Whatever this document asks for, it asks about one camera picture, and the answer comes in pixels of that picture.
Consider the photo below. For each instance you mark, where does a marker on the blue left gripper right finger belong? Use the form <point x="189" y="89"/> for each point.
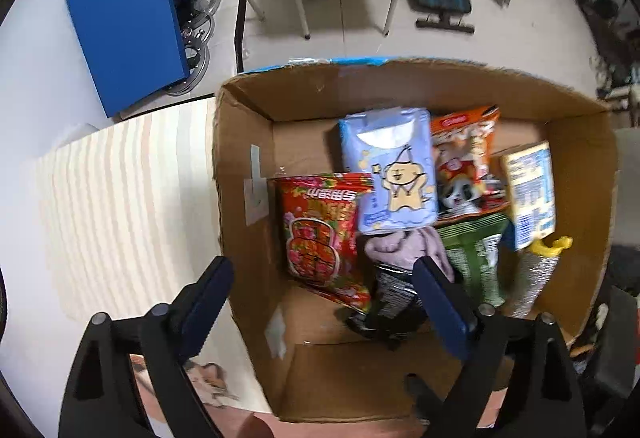
<point x="452" y="313"/>

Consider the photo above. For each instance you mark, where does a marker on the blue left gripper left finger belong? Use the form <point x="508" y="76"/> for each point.
<point x="198" y="306"/>

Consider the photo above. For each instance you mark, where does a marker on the black snack bag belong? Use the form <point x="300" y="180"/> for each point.
<point x="396" y="312"/>

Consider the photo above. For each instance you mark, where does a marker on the green snack bag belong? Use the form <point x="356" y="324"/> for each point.
<point x="472" y="248"/>

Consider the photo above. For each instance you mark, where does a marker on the purple cloth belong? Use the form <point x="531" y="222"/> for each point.
<point x="401" y="249"/>

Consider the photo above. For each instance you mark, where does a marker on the yellow silver scrubber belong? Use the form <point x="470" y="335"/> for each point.
<point x="535" y="267"/>

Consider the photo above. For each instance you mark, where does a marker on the orange snack bag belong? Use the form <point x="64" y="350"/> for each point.
<point x="462" y="142"/>

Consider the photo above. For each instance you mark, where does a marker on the red snack bag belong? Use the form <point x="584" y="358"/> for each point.
<point x="319" y="229"/>

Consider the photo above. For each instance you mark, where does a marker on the blue white tissue box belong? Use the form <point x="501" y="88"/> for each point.
<point x="527" y="173"/>

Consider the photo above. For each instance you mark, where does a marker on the blue tissue pack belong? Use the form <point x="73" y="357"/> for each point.
<point x="394" y="147"/>

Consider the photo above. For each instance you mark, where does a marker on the cardboard box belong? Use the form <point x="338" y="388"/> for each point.
<point x="284" y="122"/>

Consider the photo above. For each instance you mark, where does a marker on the blue board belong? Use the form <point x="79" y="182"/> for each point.
<point x="133" y="48"/>

